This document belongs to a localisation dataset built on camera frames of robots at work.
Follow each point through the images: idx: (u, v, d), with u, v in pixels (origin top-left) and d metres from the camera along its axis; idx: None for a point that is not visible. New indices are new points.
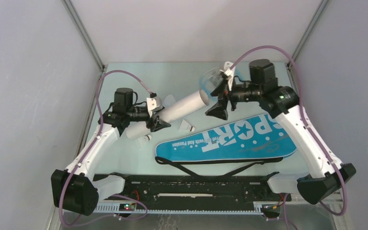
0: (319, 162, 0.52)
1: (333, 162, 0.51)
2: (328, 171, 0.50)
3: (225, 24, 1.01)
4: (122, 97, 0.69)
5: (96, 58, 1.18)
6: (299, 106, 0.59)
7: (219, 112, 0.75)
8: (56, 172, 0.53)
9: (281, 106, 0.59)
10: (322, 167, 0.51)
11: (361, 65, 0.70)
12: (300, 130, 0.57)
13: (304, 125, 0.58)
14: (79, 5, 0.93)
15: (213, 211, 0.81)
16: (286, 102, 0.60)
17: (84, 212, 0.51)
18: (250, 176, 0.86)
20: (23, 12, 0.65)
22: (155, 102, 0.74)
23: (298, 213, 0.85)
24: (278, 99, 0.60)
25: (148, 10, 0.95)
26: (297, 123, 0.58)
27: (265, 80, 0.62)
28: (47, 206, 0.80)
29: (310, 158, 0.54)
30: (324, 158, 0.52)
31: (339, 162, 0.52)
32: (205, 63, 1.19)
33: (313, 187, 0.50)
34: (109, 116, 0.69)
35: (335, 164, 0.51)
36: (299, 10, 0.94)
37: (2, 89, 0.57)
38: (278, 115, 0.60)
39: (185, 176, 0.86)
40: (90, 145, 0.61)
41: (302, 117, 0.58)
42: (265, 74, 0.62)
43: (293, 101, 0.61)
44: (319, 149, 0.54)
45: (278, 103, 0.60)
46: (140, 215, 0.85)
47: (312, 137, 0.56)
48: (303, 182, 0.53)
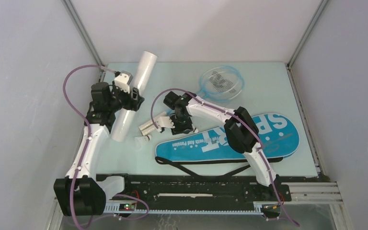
0: (219, 117, 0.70)
1: (226, 110, 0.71)
2: (226, 118, 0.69)
3: (225, 24, 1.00)
4: (101, 95, 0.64)
5: (96, 58, 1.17)
6: (194, 98, 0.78)
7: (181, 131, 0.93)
8: (58, 180, 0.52)
9: (183, 103, 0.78)
10: (222, 119, 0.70)
11: (361, 65, 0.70)
12: (202, 109, 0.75)
13: (201, 103, 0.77)
14: (79, 5, 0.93)
15: (213, 211, 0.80)
16: (186, 99, 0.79)
17: (96, 211, 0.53)
18: (250, 176, 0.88)
20: (22, 13, 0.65)
22: (125, 73, 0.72)
23: (298, 212, 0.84)
24: (179, 102, 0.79)
25: (148, 10, 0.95)
26: (197, 105, 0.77)
27: (170, 102, 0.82)
28: (47, 206, 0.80)
29: (214, 119, 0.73)
30: (220, 113, 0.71)
31: (231, 109, 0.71)
32: (205, 63, 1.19)
33: (233, 139, 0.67)
34: (93, 116, 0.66)
35: (227, 111, 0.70)
36: (299, 11, 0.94)
37: (2, 89, 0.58)
38: (188, 111, 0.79)
39: (185, 176, 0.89)
40: (84, 147, 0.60)
41: (197, 101, 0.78)
42: (168, 98, 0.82)
43: (190, 97, 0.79)
44: (215, 110, 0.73)
45: (180, 105, 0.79)
46: (140, 215, 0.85)
47: (208, 107, 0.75)
48: (230, 142, 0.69)
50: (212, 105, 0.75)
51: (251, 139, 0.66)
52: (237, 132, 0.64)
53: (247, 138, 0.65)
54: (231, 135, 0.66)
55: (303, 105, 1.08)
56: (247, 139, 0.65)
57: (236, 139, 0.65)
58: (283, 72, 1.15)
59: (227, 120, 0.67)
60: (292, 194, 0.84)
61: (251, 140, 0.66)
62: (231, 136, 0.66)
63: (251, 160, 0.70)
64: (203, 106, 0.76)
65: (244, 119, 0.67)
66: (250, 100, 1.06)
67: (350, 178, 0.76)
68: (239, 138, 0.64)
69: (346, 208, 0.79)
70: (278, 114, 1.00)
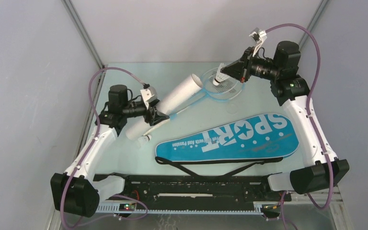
0: (314, 150, 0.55)
1: (327, 152, 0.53)
2: (319, 160, 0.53)
3: (226, 24, 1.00)
4: (117, 97, 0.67)
5: (96, 58, 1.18)
6: (307, 97, 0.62)
7: (233, 71, 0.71)
8: (56, 175, 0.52)
9: (289, 94, 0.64)
10: (315, 155, 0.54)
11: (361, 65, 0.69)
12: (303, 118, 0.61)
13: (307, 114, 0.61)
14: (79, 5, 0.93)
15: (213, 211, 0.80)
16: (295, 91, 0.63)
17: (85, 213, 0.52)
18: (250, 176, 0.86)
20: (22, 13, 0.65)
22: (150, 91, 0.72)
23: (298, 213, 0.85)
24: (288, 87, 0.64)
25: (148, 10, 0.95)
26: (300, 111, 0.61)
27: (284, 69, 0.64)
28: (47, 206, 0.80)
29: (306, 145, 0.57)
30: (318, 147, 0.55)
31: (334, 155, 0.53)
32: (205, 63, 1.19)
33: (302, 179, 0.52)
34: (105, 117, 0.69)
35: (328, 154, 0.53)
36: (299, 11, 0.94)
37: (2, 90, 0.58)
38: (285, 102, 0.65)
39: (185, 176, 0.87)
40: (89, 146, 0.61)
41: (306, 107, 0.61)
42: (290, 61, 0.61)
43: (303, 93, 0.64)
44: (316, 138, 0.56)
45: (286, 92, 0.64)
46: (140, 215, 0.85)
47: (311, 125, 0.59)
48: (295, 172, 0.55)
50: (317, 125, 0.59)
51: (317, 188, 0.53)
52: (314, 180, 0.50)
53: (315, 186, 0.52)
54: (307, 177, 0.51)
55: None
56: (316, 186, 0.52)
57: (306, 182, 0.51)
58: None
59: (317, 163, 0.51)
60: (292, 194, 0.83)
61: (316, 188, 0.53)
62: (304, 176, 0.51)
63: (286, 183, 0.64)
64: (306, 118, 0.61)
65: (335, 175, 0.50)
66: (251, 100, 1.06)
67: (350, 178, 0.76)
68: (310, 184, 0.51)
69: (346, 208, 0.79)
70: (278, 114, 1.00)
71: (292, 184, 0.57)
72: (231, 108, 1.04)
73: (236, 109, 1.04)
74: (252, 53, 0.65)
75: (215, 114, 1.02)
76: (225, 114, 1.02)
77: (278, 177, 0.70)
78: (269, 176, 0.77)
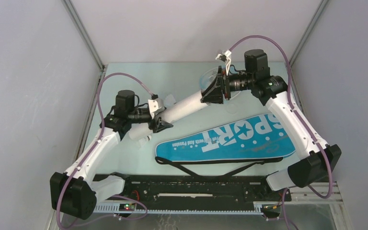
0: (304, 141, 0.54)
1: (318, 141, 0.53)
2: (313, 149, 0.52)
3: (226, 24, 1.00)
4: (123, 102, 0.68)
5: (96, 58, 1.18)
6: (287, 92, 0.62)
7: (217, 93, 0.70)
8: (56, 174, 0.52)
9: (270, 93, 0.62)
10: (307, 146, 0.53)
11: (361, 65, 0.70)
12: (287, 113, 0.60)
13: (291, 108, 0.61)
14: (79, 5, 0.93)
15: (213, 211, 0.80)
16: (275, 89, 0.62)
17: (80, 215, 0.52)
18: (250, 176, 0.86)
20: (23, 14, 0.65)
22: (157, 103, 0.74)
23: (298, 213, 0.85)
24: (267, 86, 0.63)
25: (148, 10, 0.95)
26: (284, 107, 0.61)
27: (257, 71, 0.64)
28: (48, 207, 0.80)
29: (297, 139, 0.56)
30: (309, 137, 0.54)
31: (325, 142, 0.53)
32: (205, 64, 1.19)
33: (301, 172, 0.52)
34: (110, 120, 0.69)
35: (319, 143, 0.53)
36: (298, 11, 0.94)
37: (3, 90, 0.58)
38: (268, 101, 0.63)
39: (185, 176, 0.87)
40: (91, 148, 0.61)
41: (288, 101, 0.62)
42: (259, 63, 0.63)
43: (282, 89, 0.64)
44: (305, 130, 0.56)
45: (267, 90, 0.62)
46: (140, 216, 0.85)
47: (297, 118, 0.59)
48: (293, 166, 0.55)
50: (302, 118, 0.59)
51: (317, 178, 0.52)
52: (312, 171, 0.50)
53: (314, 176, 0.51)
54: (304, 168, 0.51)
55: (303, 105, 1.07)
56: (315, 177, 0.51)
57: (305, 174, 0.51)
58: (282, 72, 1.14)
59: (313, 153, 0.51)
60: (292, 194, 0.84)
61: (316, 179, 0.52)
62: (303, 167, 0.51)
63: (284, 180, 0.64)
64: (291, 111, 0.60)
65: (331, 163, 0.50)
66: (251, 101, 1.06)
67: (350, 178, 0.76)
68: (310, 176, 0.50)
69: (346, 208, 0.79)
70: None
71: (292, 179, 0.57)
72: (231, 108, 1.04)
73: (236, 109, 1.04)
74: (226, 74, 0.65)
75: (215, 115, 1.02)
76: (226, 114, 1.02)
77: (276, 175, 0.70)
78: (267, 177, 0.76)
